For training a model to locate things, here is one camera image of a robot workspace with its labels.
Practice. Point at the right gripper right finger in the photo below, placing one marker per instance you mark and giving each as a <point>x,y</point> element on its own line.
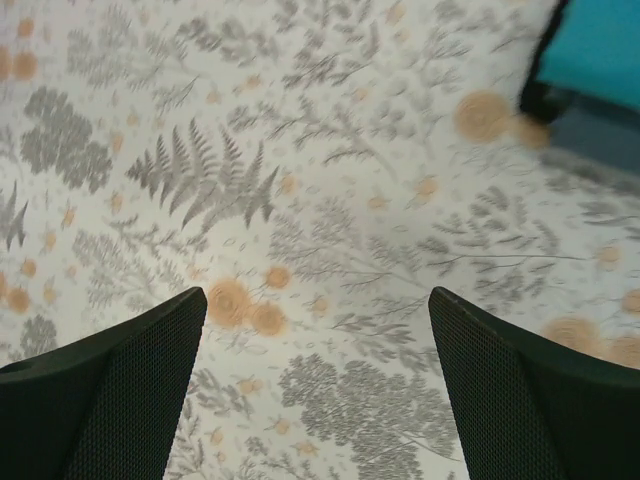
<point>528,408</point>

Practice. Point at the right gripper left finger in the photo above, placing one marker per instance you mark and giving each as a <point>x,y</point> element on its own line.
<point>106,406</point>

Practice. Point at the teal t shirt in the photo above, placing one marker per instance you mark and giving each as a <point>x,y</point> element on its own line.
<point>595,51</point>

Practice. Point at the folded grey-blue t shirt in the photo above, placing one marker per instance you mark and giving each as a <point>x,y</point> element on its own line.
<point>600,131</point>

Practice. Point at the floral table mat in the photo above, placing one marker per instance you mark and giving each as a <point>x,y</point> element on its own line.
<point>317,168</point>

